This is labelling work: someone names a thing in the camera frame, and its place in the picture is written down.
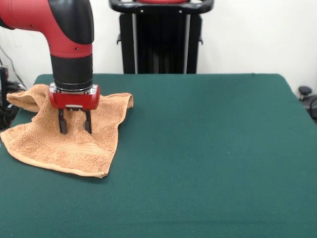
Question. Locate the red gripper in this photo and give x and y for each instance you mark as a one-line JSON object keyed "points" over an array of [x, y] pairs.
{"points": [[74, 100]]}

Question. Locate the tan terry cloth towel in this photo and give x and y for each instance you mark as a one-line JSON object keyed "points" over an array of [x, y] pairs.
{"points": [[49, 148]]}

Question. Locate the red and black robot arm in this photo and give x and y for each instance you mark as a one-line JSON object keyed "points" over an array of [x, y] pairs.
{"points": [[62, 37]]}

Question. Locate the black electronics box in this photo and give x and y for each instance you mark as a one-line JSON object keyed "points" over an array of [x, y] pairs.
{"points": [[3, 99]]}

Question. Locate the dark green table cloth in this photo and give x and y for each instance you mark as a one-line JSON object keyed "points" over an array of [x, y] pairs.
{"points": [[223, 161]]}

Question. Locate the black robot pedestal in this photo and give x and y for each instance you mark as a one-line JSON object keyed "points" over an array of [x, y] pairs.
{"points": [[161, 49]]}

